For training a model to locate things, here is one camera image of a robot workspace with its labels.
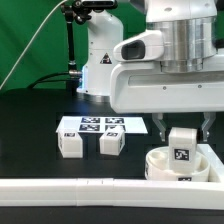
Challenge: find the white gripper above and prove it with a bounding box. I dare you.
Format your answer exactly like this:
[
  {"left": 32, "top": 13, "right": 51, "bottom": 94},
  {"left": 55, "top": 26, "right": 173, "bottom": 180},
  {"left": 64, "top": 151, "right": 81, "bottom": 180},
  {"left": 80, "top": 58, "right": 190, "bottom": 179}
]
[{"left": 110, "top": 59, "right": 224, "bottom": 142}]

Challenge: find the white round stool seat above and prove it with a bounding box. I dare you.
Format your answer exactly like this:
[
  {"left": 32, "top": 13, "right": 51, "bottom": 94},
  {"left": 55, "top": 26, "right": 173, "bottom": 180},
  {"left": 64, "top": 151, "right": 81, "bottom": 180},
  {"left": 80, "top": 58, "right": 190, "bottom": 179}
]
[{"left": 145, "top": 146, "right": 210, "bottom": 182}]

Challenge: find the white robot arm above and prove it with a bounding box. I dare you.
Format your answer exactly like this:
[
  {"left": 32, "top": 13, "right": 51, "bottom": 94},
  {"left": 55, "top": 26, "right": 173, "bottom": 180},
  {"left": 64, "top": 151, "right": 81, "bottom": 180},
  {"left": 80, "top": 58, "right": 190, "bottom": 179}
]
[{"left": 84, "top": 0, "right": 224, "bottom": 135}]

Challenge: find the white marker sheet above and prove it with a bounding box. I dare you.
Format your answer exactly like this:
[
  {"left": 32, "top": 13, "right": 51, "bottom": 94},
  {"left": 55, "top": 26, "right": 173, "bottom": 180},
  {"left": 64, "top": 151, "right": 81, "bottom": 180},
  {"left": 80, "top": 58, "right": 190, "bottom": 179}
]
[{"left": 56, "top": 116, "right": 148, "bottom": 134}]

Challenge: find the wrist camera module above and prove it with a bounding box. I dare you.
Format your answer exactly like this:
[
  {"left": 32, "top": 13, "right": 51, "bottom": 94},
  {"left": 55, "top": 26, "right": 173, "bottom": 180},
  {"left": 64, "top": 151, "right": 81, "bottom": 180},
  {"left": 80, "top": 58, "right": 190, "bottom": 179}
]
[{"left": 113, "top": 30, "right": 164, "bottom": 62}]

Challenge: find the black cable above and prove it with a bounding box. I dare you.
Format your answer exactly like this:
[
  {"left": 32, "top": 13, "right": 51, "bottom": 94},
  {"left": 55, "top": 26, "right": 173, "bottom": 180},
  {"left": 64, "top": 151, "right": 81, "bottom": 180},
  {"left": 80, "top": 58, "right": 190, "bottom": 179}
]
[{"left": 27, "top": 72, "right": 83, "bottom": 90}]

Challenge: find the white L-shaped obstacle frame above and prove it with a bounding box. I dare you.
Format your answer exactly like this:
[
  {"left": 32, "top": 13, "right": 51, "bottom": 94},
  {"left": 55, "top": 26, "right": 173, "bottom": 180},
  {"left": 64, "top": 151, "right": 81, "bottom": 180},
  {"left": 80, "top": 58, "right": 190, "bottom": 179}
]
[{"left": 0, "top": 144, "right": 224, "bottom": 210}]

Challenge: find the white cable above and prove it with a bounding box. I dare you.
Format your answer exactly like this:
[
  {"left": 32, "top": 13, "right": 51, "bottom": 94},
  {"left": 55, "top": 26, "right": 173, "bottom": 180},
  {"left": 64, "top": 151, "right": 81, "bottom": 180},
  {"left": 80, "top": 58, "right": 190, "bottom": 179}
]
[{"left": 0, "top": 0, "right": 68, "bottom": 91}]

